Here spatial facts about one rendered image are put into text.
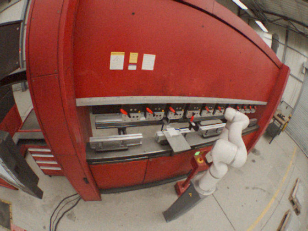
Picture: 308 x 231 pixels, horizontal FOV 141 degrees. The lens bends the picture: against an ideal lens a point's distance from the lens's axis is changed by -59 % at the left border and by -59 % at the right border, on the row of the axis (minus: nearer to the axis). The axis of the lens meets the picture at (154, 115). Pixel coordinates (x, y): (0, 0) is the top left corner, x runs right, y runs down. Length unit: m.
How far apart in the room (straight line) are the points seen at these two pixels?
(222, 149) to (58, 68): 0.93
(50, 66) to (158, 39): 0.67
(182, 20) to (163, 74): 0.43
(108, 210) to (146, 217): 0.51
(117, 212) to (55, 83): 1.63
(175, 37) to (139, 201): 1.90
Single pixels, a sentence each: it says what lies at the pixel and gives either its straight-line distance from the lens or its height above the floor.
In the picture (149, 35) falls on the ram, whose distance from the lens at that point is 0.89.
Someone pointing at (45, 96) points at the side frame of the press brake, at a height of 1.54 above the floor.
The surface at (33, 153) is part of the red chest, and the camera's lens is 1.88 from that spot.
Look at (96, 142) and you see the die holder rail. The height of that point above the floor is 0.95.
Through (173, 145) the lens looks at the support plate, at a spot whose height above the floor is 1.00.
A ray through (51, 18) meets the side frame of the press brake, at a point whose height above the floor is 1.95.
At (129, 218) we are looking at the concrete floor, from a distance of 1.86.
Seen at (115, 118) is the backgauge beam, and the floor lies 0.98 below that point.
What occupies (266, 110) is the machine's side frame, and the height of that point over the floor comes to 1.25.
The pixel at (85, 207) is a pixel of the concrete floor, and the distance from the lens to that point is 1.96.
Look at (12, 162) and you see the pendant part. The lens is 0.54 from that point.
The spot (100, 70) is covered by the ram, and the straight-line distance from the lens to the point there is 0.88.
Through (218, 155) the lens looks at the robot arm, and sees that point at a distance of 0.75.
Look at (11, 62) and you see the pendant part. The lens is 0.55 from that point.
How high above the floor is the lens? 1.83
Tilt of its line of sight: 33 degrees down
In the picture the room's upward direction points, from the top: 11 degrees clockwise
